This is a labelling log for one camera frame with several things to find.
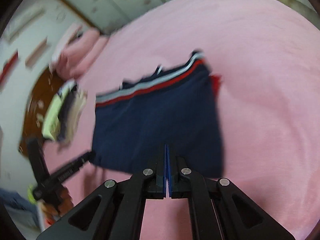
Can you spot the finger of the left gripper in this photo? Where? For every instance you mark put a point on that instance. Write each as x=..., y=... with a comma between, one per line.
x=67, y=171
x=37, y=161

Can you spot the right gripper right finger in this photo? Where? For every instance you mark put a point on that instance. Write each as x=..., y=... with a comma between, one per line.
x=218, y=208

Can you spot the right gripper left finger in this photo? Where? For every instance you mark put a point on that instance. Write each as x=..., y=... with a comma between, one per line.
x=114, y=210

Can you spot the navy red varsity jacket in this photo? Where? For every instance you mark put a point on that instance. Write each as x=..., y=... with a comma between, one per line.
x=174, y=107

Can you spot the person's hand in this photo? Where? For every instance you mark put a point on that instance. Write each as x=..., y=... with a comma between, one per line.
x=61, y=205

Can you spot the light green folded garment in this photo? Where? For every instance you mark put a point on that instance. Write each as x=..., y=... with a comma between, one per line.
x=51, y=123

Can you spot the dark grey folded garment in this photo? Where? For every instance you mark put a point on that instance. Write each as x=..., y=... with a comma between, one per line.
x=64, y=112

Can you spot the brown wooden headboard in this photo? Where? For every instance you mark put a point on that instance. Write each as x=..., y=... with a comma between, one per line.
x=37, y=105

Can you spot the folded pink quilt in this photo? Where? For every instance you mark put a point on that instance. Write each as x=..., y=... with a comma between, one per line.
x=78, y=56

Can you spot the pink pillow with lace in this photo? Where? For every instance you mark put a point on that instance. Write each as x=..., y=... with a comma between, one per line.
x=66, y=38

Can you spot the pink bed blanket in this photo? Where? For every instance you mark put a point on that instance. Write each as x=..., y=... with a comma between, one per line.
x=268, y=57

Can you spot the pink wall shelf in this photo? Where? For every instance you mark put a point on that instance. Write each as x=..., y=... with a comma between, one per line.
x=37, y=53

